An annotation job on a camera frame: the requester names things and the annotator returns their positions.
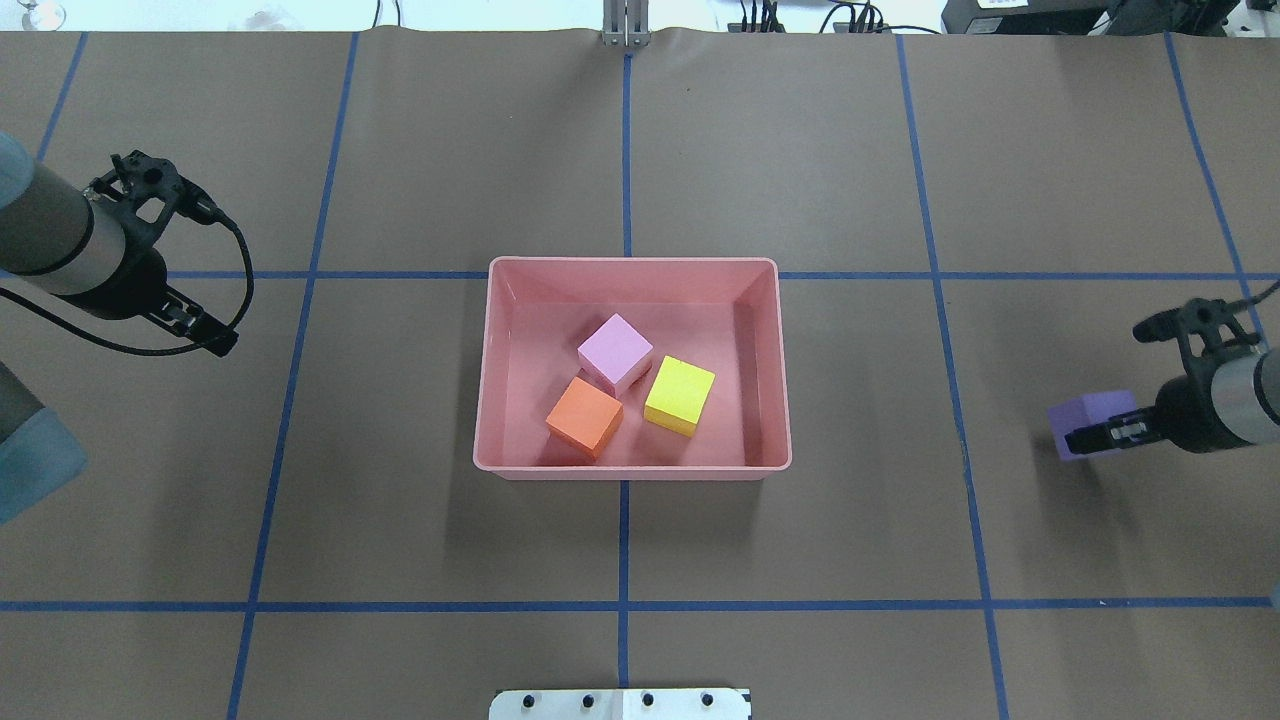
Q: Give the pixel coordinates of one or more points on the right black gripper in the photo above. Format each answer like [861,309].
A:
[1193,412]

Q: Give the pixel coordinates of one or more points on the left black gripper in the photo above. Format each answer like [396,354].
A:
[136,279]

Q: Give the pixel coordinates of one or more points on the purple foam block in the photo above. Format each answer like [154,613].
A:
[1085,411]

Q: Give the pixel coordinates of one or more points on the orange foam block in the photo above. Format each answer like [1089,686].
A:
[585,417]

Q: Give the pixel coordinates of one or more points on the pink foam block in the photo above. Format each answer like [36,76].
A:
[615,356]

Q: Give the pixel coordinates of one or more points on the yellow foam block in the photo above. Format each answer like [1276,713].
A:
[678,395]

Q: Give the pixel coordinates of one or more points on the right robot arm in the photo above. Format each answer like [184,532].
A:
[1217,405]

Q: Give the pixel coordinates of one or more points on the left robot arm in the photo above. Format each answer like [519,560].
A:
[95,248]

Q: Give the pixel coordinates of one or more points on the pink plastic bin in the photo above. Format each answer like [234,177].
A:
[723,314]

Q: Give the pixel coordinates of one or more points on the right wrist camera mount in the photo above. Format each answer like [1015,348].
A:
[1207,332]

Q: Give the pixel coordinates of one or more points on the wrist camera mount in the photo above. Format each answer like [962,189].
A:
[1207,332]
[143,194]

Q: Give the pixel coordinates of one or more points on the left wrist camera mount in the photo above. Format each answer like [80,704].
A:
[143,194]

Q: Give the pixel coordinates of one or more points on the aluminium frame post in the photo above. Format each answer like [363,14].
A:
[626,23]

